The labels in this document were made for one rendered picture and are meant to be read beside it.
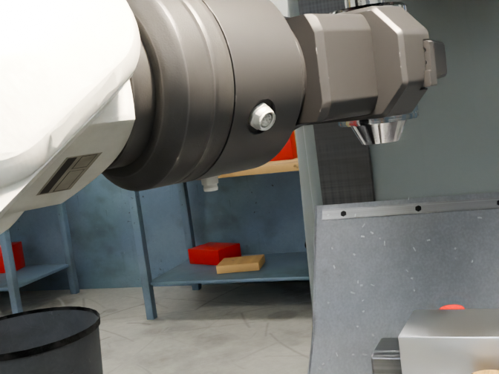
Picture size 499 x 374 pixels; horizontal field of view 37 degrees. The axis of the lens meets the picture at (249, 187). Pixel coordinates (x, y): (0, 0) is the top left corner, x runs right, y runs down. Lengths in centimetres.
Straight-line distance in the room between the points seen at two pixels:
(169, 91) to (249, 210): 477
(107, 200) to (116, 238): 29
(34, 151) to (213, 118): 10
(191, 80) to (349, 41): 10
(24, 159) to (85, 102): 3
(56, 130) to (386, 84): 19
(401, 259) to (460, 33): 24
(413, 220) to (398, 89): 46
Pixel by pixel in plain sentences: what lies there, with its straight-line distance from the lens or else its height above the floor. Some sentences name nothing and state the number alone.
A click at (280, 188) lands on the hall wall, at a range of 495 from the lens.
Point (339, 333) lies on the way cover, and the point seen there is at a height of 97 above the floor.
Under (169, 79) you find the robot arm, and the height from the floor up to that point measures 124.
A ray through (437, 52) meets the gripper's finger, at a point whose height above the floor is 124.
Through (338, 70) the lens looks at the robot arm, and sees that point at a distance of 35.
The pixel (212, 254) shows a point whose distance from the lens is 478.
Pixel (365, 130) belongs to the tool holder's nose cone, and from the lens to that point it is 43.
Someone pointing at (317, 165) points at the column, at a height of 114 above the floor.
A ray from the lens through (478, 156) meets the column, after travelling 81.
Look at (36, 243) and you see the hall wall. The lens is 600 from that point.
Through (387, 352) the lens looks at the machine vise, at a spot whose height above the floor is 105.
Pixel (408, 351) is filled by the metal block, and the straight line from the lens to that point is 44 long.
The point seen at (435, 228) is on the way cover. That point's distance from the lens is 81.
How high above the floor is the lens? 122
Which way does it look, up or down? 6 degrees down
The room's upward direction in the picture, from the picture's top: 8 degrees counter-clockwise
